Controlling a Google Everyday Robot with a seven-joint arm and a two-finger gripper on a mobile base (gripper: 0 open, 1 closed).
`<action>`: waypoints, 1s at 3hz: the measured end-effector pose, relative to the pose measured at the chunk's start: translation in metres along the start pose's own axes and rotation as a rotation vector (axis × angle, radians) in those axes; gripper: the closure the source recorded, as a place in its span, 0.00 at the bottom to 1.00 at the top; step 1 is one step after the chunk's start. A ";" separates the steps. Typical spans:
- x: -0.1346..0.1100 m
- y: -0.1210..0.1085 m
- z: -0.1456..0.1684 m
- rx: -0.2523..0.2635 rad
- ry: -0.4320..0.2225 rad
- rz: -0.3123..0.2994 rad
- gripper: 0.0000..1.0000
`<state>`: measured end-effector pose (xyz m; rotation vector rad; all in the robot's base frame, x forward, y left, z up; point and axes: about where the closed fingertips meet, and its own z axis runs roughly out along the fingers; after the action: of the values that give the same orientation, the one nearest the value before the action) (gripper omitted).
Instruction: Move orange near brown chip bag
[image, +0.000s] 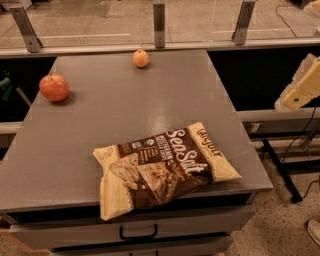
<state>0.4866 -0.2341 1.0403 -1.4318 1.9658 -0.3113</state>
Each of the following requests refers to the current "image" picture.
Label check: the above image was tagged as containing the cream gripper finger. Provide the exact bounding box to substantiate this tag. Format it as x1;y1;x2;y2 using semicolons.
274;56;320;112

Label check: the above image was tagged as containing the orange fruit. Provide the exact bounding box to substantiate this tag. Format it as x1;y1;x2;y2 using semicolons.
133;50;149;68

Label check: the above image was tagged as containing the brown sea salt chip bag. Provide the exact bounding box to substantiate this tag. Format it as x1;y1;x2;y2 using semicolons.
93;122;241;221

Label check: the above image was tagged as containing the black metal stand leg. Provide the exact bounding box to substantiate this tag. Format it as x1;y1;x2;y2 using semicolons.
261;139;302;204

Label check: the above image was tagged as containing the white shoe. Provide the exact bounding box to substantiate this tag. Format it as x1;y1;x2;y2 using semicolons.
306;219;320;246

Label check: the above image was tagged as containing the grey lower drawer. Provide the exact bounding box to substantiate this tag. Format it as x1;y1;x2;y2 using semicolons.
50;236;232;256

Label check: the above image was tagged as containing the grey drawer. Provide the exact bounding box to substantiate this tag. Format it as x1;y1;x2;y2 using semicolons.
10;205;254;249
50;236;232;256

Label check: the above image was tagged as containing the red apple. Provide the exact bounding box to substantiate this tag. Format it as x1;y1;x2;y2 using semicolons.
39;73;69;102

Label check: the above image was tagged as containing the grey upper drawer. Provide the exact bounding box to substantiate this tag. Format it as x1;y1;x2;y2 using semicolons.
10;205;254;249

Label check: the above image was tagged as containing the black cable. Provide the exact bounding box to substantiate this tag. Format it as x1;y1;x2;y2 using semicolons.
281;105;318;164

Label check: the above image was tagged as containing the right metal railing bracket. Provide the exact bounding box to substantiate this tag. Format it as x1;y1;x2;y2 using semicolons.
232;0;256;46

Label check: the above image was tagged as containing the metal railing bracket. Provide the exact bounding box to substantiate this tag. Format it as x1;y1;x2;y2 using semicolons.
153;3;165;48
232;0;256;46
10;6;42;53

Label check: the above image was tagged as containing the middle metal railing bracket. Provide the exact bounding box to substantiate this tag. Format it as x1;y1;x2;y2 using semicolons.
153;3;165;48

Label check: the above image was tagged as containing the black drawer handle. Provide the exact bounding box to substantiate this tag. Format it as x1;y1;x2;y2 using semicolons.
119;224;158;241

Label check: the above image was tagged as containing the grey horizontal rail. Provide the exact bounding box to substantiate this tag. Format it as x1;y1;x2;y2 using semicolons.
0;37;320;59

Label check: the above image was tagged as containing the left metal railing bracket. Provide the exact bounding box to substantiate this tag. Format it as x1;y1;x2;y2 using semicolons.
10;6;42;53

